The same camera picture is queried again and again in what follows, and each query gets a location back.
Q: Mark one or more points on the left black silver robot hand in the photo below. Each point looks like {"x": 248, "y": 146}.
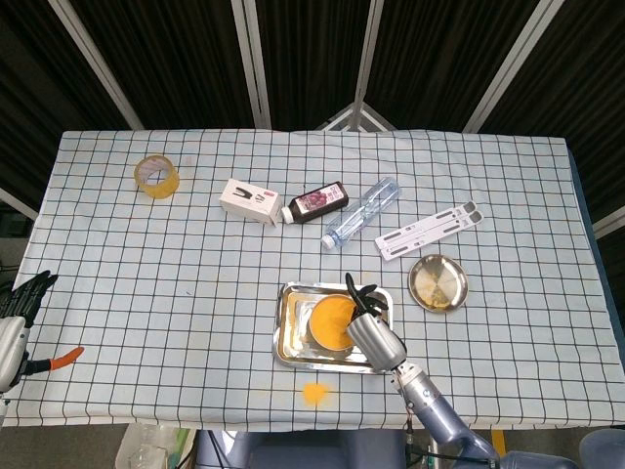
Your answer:
{"x": 12, "y": 347}

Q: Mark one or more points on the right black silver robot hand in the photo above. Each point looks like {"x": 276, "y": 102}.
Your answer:
{"x": 378, "y": 342}

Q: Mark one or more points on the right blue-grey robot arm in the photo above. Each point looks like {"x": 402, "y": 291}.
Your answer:
{"x": 439, "y": 410}

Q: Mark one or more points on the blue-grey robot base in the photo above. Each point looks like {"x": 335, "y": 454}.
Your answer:
{"x": 303, "y": 452}

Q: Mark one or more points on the bowl of yellow powder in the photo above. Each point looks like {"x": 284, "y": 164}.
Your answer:
{"x": 329, "y": 322}

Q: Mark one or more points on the small rectangular steel tray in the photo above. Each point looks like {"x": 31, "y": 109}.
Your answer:
{"x": 295, "y": 317}

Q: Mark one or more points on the large rectangular steel tray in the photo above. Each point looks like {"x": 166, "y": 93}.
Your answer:
{"x": 278, "y": 354}

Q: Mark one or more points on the white black-checked tablecloth table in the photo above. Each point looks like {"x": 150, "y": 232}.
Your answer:
{"x": 146, "y": 293}

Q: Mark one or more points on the spilled yellow powder pile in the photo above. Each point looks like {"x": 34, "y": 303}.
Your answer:
{"x": 316, "y": 392}

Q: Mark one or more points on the round steel plate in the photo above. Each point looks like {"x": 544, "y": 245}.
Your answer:
{"x": 438, "y": 282}

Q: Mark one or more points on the white folding laptop stand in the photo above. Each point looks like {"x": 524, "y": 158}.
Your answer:
{"x": 425, "y": 232}

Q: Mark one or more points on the clear plastic water bottle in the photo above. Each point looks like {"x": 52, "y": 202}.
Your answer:
{"x": 361, "y": 212}

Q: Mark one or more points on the dark juice bottle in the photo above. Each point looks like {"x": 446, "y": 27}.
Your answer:
{"x": 315, "y": 202}

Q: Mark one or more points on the clear plastic bag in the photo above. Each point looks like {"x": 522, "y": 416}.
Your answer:
{"x": 146, "y": 447}

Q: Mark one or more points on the white stapler box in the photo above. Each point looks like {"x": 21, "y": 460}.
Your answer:
{"x": 249, "y": 205}

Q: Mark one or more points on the yellow packing tape roll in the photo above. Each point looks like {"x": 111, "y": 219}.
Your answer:
{"x": 163, "y": 188}

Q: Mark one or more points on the black folding screen white frame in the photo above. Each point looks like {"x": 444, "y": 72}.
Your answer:
{"x": 171, "y": 58}

